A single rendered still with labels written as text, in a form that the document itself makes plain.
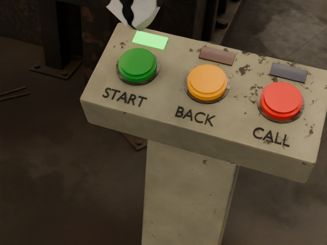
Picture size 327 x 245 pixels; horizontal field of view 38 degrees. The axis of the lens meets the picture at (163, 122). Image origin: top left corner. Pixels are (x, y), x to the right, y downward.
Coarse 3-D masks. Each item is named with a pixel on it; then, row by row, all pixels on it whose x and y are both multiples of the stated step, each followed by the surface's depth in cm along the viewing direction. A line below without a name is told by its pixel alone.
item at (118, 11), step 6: (114, 0) 42; (120, 0) 41; (126, 0) 42; (108, 6) 42; (114, 6) 42; (120, 6) 42; (126, 6) 43; (114, 12) 43; (120, 12) 43; (126, 12) 43; (132, 12) 44; (120, 18) 43; (126, 18) 43; (132, 18) 44; (126, 24) 44
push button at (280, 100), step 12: (276, 84) 47; (288, 84) 47; (264, 96) 46; (276, 96) 46; (288, 96) 46; (300, 96) 46; (264, 108) 46; (276, 108) 46; (288, 108) 45; (300, 108) 46
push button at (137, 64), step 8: (136, 48) 50; (128, 56) 50; (136, 56) 49; (144, 56) 49; (152, 56) 49; (120, 64) 49; (128, 64) 49; (136, 64) 49; (144, 64) 49; (152, 64) 49; (120, 72) 49; (128, 72) 48; (136, 72) 48; (144, 72) 48; (152, 72) 49; (128, 80) 49; (136, 80) 49; (144, 80) 49
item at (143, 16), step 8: (136, 0) 41; (144, 0) 40; (152, 0) 40; (136, 8) 41; (144, 8) 41; (152, 8) 41; (136, 16) 42; (144, 16) 42; (152, 16) 42; (136, 24) 43; (144, 24) 44
